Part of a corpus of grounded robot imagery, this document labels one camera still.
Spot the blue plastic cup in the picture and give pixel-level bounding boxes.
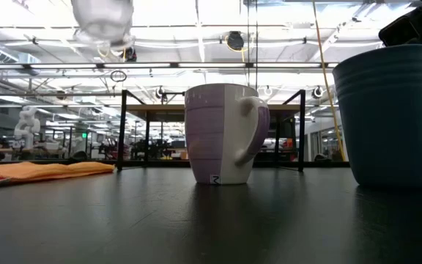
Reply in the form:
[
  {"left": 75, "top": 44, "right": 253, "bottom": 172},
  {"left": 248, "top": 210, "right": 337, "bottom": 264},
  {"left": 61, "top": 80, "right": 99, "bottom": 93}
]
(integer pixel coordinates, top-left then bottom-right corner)
[{"left": 332, "top": 44, "right": 422, "bottom": 189}]

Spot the purple and white mug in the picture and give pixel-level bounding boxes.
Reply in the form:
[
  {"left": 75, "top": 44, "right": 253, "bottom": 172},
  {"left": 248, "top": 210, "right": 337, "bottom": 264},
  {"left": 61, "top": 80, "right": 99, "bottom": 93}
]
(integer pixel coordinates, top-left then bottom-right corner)
[{"left": 184, "top": 83, "right": 271, "bottom": 186}]

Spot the small clear glass cup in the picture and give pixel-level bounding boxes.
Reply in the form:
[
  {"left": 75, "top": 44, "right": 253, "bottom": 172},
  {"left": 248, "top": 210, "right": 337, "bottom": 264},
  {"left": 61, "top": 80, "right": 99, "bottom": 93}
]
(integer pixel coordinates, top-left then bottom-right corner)
[{"left": 70, "top": 0, "right": 136, "bottom": 51}]

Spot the yellow cloth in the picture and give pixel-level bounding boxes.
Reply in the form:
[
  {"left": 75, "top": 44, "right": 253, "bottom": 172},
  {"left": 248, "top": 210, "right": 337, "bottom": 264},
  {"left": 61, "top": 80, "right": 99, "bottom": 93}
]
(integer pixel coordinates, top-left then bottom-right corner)
[{"left": 0, "top": 161, "right": 116, "bottom": 188}]

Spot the yellow cable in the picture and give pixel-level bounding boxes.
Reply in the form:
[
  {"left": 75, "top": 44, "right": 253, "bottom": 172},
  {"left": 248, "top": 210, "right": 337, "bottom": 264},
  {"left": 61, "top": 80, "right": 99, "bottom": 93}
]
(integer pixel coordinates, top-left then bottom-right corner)
[{"left": 311, "top": 0, "right": 346, "bottom": 162}]

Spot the black table frame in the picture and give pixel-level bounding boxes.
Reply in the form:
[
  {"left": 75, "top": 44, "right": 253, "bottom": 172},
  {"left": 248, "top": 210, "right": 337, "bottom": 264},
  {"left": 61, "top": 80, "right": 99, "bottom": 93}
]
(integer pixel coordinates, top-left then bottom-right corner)
[{"left": 0, "top": 158, "right": 422, "bottom": 174}]

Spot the black ceiling cable reel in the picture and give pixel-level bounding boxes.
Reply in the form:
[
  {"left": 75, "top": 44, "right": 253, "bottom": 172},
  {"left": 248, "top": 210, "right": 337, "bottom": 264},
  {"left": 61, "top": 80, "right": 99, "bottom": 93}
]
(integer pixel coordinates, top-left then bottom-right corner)
[
  {"left": 226, "top": 31, "right": 245, "bottom": 51},
  {"left": 122, "top": 46, "right": 138, "bottom": 62}
]

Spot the wooden shelf with black frame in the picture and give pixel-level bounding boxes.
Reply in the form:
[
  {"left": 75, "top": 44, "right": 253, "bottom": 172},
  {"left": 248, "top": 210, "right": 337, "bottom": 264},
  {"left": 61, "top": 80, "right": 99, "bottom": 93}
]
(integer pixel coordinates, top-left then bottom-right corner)
[{"left": 116, "top": 89, "right": 306, "bottom": 172}]

